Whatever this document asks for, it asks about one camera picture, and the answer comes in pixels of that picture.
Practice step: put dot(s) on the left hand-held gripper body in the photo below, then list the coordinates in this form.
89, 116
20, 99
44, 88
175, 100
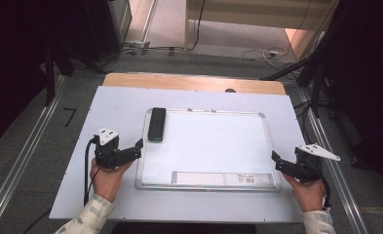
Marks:
107, 149

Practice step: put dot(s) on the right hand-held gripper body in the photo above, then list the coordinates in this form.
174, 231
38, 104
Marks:
306, 165

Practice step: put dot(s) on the black whiteboard eraser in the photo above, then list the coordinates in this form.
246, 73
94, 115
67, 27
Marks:
157, 125

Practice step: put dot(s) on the person's right hand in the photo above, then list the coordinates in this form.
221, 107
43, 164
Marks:
307, 195

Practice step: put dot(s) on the person's left hand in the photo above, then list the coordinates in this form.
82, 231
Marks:
107, 182

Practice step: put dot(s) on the black metal stand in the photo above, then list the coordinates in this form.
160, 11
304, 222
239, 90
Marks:
50, 78
315, 81

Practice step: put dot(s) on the dark curtain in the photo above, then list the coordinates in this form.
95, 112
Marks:
23, 48
367, 81

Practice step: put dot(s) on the metal floor rail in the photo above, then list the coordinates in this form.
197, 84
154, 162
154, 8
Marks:
20, 162
335, 169

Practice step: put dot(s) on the whiteboard with aluminium frame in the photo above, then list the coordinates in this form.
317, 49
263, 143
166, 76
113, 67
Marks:
208, 146

